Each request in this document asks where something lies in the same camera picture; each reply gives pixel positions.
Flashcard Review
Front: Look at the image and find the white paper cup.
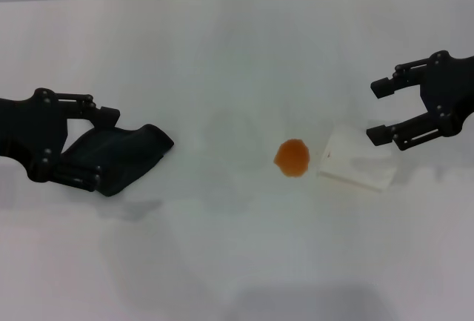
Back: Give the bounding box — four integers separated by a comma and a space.
316, 123, 395, 192

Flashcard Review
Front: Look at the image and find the orange liquid stain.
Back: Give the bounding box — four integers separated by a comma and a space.
273, 138, 312, 179

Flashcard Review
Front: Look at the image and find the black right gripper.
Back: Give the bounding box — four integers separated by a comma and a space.
365, 50, 474, 152

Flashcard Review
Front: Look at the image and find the dark blue rag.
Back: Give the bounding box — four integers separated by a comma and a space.
60, 123, 176, 198

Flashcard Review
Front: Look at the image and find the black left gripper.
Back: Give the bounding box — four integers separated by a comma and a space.
0, 88, 121, 193

